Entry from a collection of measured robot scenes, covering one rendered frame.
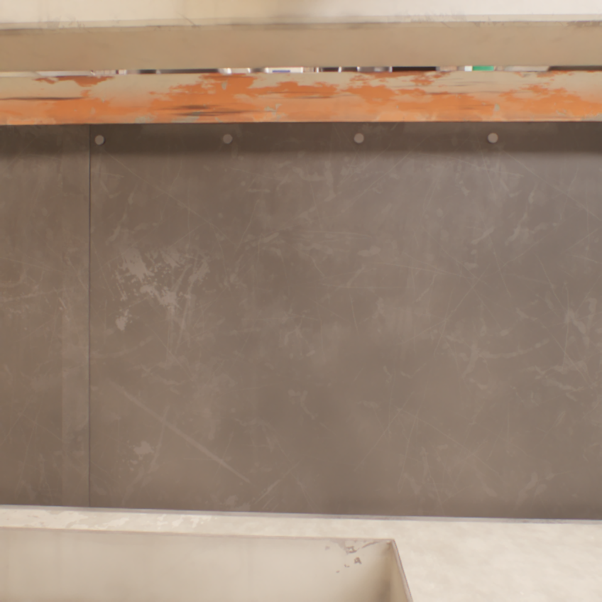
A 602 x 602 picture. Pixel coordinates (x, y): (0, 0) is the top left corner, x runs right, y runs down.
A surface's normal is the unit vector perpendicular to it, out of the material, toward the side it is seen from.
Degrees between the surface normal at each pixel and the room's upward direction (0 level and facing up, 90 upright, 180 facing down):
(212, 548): 90
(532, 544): 0
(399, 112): 90
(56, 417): 90
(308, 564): 90
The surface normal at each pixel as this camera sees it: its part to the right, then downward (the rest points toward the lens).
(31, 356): -0.04, 0.01
